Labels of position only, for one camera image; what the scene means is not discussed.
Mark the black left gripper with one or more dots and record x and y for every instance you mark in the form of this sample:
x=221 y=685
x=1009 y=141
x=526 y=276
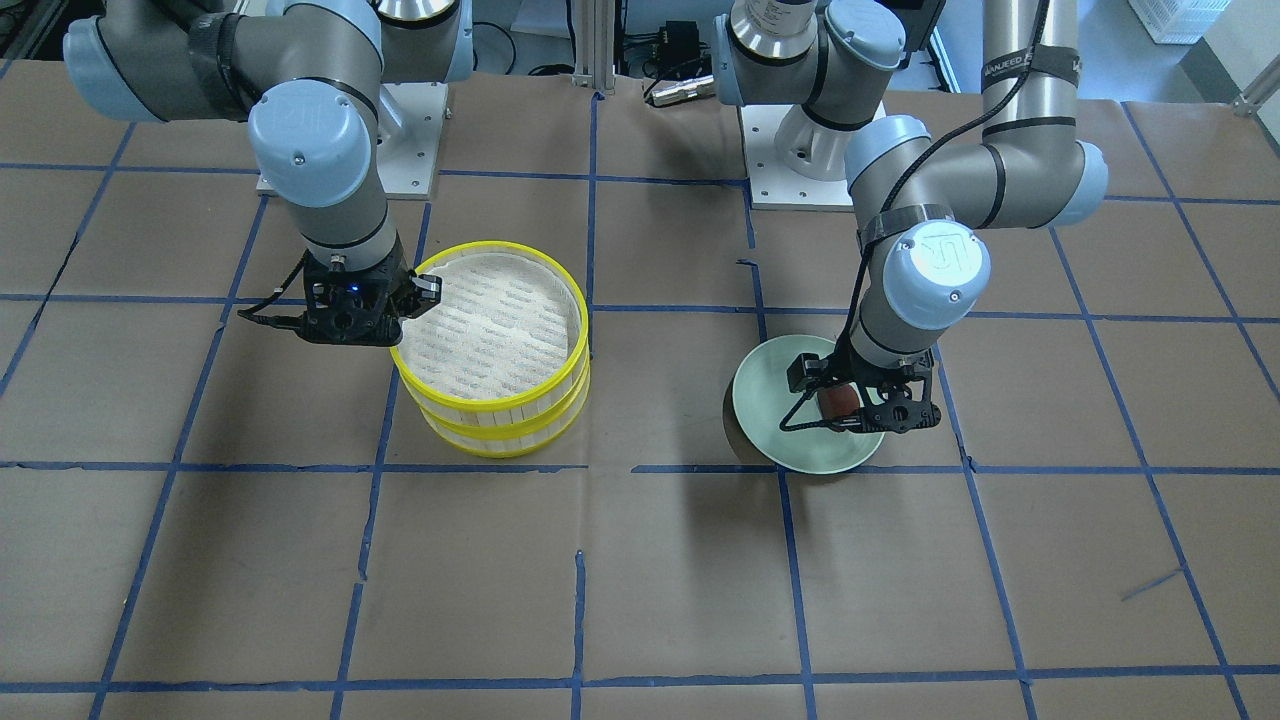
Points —
x=838 y=377

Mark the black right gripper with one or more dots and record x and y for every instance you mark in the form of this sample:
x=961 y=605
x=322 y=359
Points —
x=392 y=291

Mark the brown bun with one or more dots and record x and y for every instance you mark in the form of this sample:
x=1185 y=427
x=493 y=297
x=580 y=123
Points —
x=836 y=402

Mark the yellow rimmed steamer layer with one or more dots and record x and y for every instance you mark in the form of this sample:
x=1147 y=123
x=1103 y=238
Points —
x=508 y=427
x=510 y=329

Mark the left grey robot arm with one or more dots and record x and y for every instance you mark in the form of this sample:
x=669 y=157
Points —
x=919 y=201

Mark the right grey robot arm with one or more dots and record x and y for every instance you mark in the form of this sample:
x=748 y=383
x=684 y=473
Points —
x=161 y=61

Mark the mint green plate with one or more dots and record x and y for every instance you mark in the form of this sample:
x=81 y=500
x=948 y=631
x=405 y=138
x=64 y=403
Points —
x=761 y=399

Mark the black power adapter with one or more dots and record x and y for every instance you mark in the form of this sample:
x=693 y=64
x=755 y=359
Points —
x=677 y=41

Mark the aluminium frame post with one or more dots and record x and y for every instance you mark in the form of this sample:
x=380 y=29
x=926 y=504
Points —
x=594 y=34

